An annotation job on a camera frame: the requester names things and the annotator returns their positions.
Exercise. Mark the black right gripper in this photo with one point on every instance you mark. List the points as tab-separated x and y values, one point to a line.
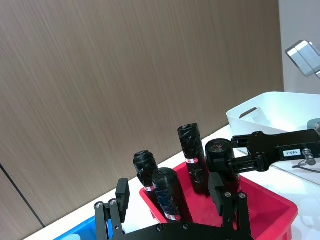
272	147

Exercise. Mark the white plastic bin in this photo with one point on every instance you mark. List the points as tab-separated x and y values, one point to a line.
282	110

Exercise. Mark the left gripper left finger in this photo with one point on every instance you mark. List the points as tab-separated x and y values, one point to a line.
123	197

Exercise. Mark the black bag roll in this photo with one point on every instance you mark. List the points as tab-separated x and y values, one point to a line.
192	150
168	192
144	161
218	150

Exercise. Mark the blue plastic bin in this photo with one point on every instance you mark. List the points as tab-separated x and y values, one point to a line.
82	227

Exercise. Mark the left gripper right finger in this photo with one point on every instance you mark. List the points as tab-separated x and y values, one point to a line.
216	192

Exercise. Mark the red plastic bin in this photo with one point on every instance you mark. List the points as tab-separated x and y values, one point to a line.
265	207

